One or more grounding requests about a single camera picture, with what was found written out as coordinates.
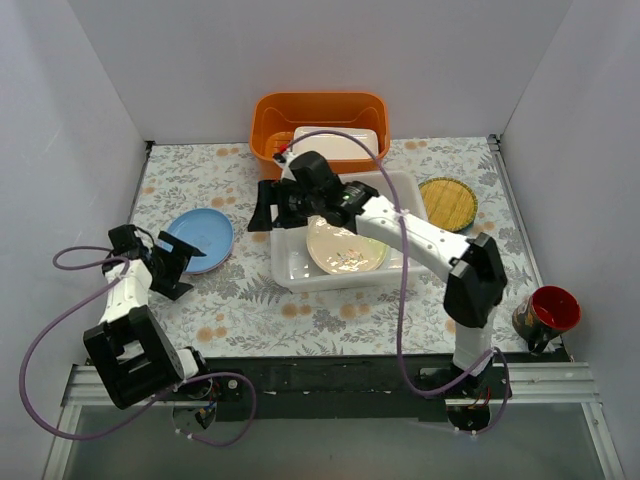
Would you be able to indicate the orange plastic basket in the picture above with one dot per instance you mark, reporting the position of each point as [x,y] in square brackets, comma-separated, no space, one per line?
[277,116]

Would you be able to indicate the woven bamboo yellow plate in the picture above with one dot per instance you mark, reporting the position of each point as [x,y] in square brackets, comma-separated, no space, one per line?
[450,204]

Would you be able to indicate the blue plate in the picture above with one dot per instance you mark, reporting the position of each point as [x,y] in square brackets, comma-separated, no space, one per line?
[209,230]

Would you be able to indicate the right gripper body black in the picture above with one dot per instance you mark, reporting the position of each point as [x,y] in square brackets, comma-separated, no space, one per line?
[275,204]

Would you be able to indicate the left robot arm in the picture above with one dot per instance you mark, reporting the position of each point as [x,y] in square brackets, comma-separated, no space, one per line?
[129,349]

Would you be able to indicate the teal beaded plate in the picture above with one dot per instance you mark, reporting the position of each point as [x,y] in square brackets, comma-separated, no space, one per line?
[467,230]

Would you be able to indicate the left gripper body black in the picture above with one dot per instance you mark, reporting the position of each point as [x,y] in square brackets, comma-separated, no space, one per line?
[167,263]

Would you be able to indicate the cream yellow plate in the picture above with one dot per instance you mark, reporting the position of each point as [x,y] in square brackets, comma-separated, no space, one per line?
[336,250]

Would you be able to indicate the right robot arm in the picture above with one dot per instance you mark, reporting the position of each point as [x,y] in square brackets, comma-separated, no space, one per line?
[471,268]

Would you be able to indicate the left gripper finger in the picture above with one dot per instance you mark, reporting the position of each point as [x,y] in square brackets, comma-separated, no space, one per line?
[170,288]
[175,253]

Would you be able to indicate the floral table mat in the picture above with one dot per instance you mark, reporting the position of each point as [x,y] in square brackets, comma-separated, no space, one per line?
[239,310]

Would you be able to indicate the white plastic bin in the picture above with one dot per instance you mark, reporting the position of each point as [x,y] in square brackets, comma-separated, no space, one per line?
[292,266]

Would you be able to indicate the red round object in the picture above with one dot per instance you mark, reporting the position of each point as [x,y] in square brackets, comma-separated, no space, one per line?
[545,315]

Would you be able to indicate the aluminium frame rail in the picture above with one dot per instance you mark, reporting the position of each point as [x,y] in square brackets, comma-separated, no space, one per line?
[85,388]

